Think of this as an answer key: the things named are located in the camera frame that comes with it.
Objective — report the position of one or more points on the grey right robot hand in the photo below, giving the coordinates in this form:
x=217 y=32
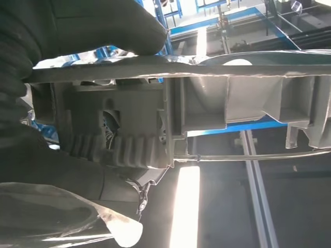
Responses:
x=103 y=27

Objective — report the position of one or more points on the blue metal shelf rack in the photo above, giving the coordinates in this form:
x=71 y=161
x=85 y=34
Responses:
x=248 y=126

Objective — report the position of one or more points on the ceiling light strip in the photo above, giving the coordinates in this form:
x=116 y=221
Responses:
x=184 y=205

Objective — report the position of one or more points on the grey ceiling rail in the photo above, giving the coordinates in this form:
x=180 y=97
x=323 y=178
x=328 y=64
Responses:
x=258 y=205

